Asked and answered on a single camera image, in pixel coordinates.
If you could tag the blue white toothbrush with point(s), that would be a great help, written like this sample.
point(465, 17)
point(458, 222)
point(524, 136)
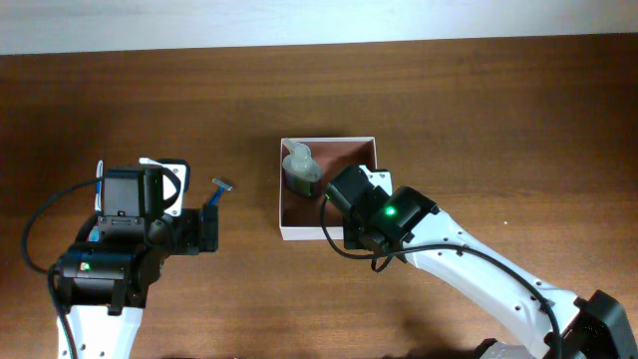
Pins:
point(98, 196)

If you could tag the clear soap pump bottle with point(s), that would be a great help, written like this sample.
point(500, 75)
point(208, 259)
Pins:
point(302, 173)

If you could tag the blue disposable razor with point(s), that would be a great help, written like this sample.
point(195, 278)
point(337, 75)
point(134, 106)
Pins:
point(222, 187)

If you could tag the white cardboard box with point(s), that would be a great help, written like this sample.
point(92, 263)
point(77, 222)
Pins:
point(298, 214)

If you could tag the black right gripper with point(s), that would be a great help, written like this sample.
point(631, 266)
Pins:
point(351, 235)

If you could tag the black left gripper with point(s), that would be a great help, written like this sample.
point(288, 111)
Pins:
point(194, 241)

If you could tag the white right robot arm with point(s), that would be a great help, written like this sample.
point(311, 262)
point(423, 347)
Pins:
point(547, 321)

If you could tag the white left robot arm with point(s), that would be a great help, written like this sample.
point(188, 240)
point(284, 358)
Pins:
point(100, 285)

